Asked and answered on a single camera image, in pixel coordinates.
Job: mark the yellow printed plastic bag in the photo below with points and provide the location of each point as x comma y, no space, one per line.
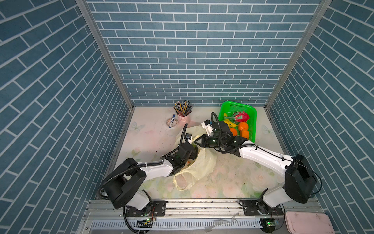
197,171

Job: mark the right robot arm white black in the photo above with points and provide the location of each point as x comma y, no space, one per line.
299,179

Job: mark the yellow banana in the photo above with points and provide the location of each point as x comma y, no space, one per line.
230,123

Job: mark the bundle of coloured pencils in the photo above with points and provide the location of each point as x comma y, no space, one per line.
183,108

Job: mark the pink pencil cup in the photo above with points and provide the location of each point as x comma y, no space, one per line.
183,119

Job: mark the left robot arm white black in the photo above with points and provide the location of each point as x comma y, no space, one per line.
122,185

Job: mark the red dragon fruit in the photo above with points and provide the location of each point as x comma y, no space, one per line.
239,116

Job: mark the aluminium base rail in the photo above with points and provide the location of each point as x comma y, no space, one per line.
189,214

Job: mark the blue marker pen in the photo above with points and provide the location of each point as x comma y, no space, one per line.
171,122

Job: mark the orange fruit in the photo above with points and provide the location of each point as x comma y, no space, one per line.
234,131
243,126
244,134

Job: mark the green plastic basket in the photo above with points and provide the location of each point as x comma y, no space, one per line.
231,107

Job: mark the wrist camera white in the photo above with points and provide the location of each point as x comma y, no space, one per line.
207,125
187,136

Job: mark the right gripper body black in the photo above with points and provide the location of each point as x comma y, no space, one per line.
213,141

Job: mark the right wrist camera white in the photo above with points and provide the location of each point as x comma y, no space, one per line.
207,125

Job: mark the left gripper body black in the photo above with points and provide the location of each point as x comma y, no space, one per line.
193,155

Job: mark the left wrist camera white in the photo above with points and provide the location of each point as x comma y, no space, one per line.
187,136

